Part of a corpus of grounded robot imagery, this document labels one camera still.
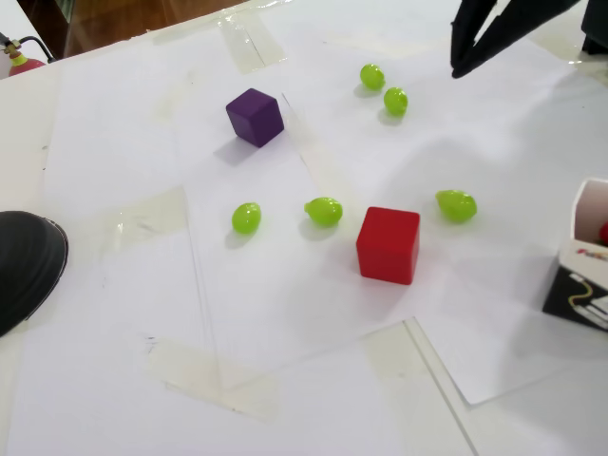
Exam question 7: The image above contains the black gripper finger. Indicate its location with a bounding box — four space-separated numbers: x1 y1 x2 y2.
451 0 581 79
450 0 498 67

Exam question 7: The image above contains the white and black paper box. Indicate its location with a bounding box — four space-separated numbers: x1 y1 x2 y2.
541 178 608 333

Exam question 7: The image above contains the green grape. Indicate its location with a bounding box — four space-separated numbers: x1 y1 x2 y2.
303 197 344 228
435 189 478 224
358 63 387 91
231 201 263 236
383 86 409 117

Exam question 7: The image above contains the beige masking tape strip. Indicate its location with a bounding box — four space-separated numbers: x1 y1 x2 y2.
87 184 200 256
360 316 476 456
216 7 290 76
142 332 282 424

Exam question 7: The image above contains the purple cube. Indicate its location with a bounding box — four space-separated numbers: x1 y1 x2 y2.
225 87 285 148

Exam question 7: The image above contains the red cube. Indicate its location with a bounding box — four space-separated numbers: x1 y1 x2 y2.
355 206 422 286

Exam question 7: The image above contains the dark wooden furniture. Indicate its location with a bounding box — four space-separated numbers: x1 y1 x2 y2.
18 0 72 61

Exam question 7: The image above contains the red fire extinguisher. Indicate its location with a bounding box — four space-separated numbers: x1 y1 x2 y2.
0 33 53 80

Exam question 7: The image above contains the black round base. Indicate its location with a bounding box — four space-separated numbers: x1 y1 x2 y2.
0 211 70 338

